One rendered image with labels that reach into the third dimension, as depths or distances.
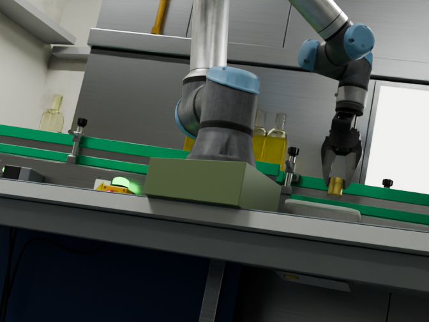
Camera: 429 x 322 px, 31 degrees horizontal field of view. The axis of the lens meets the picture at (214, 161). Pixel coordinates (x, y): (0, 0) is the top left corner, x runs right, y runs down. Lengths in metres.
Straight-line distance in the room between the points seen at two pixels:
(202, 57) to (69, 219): 0.47
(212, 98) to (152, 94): 0.87
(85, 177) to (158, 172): 0.60
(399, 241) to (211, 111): 0.49
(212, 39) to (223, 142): 0.31
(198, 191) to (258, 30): 1.06
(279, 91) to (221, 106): 0.76
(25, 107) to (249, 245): 4.76
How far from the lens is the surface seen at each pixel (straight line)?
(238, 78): 1.60
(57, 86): 6.22
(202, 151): 1.55
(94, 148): 2.14
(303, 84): 2.33
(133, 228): 1.60
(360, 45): 1.78
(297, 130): 2.29
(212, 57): 1.76
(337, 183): 1.86
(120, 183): 2.01
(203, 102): 1.62
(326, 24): 1.79
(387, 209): 2.05
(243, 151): 1.56
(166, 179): 1.52
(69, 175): 2.13
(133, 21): 2.57
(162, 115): 2.42
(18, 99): 6.08
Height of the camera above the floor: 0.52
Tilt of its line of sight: 12 degrees up
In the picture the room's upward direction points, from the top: 12 degrees clockwise
